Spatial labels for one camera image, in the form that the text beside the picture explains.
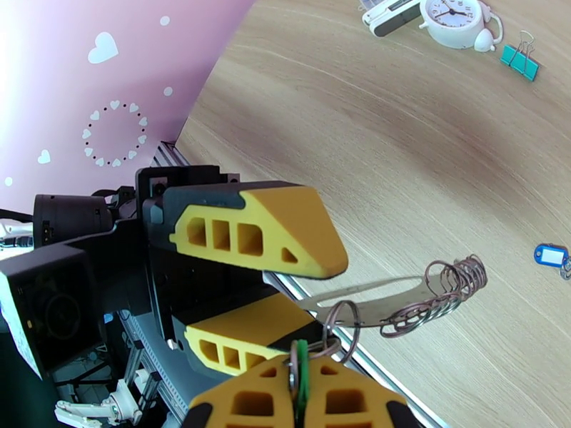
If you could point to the blue key tag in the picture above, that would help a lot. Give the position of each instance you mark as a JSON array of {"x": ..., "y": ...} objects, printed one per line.
[{"x": 551, "y": 256}]

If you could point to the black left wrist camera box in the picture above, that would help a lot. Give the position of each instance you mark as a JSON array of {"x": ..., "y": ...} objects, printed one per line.
[{"x": 49, "y": 306}]

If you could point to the white alarm clock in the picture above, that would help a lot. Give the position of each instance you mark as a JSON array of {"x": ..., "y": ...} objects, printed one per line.
[{"x": 450, "y": 25}]

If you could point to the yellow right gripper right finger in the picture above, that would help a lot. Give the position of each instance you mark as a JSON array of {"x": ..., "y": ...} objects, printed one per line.
[{"x": 352, "y": 400}]

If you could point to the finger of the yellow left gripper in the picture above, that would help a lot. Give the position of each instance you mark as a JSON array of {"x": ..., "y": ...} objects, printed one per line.
[
  {"x": 290, "y": 230},
  {"x": 258, "y": 324}
]

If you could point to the teal binder clip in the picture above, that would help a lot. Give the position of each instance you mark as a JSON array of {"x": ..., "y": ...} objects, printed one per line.
[{"x": 519, "y": 61}]

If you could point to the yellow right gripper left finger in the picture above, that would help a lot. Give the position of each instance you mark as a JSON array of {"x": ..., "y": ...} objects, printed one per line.
[{"x": 250, "y": 395}]

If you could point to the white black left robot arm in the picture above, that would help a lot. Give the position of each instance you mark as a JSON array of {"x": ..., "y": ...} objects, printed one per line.
[{"x": 89, "y": 409}]

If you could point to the white grey plastic device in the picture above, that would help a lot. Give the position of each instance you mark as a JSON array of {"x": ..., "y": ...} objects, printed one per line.
[{"x": 392, "y": 19}]

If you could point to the green key tag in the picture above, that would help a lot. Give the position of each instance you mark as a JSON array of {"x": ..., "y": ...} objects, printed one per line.
[{"x": 302, "y": 382}]

